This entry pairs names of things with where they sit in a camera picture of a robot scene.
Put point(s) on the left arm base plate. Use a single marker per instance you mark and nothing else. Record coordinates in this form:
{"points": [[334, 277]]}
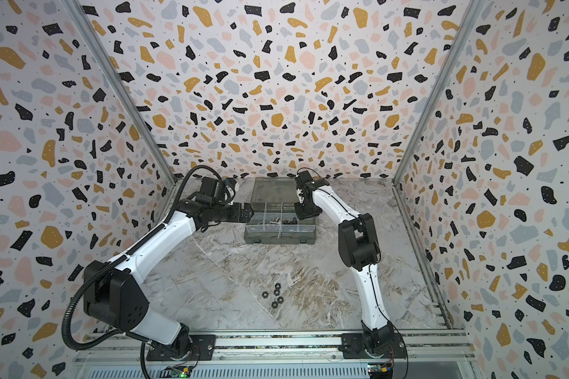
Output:
{"points": [[185, 349]]}

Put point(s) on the circuit board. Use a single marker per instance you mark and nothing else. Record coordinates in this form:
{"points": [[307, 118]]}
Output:
{"points": [[381, 371], [177, 372]]}

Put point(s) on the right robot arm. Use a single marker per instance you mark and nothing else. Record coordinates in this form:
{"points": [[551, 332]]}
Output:
{"points": [[359, 250]]}

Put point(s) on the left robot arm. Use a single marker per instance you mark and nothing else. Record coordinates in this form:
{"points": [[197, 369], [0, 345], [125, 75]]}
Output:
{"points": [[113, 290]]}

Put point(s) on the grey plastic organizer box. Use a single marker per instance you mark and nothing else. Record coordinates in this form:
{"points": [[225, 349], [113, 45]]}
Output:
{"points": [[275, 197]]}

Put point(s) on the left circuit board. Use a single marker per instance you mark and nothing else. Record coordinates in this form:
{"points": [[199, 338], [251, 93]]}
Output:
{"points": [[177, 372]]}

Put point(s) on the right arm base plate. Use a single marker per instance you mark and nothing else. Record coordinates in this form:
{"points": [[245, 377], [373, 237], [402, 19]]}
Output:
{"points": [[360, 345]]}

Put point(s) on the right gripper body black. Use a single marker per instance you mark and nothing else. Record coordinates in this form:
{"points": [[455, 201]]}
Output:
{"points": [[303, 201]]}

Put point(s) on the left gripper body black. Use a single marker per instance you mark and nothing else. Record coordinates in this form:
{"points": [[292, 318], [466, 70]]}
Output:
{"points": [[230, 213]]}

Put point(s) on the right circuit board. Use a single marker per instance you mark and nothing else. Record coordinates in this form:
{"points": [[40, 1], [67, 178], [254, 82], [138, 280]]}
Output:
{"points": [[381, 371]]}

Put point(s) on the aluminium mounting rail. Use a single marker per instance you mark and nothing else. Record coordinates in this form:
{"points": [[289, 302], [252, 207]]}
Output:
{"points": [[291, 346]]}

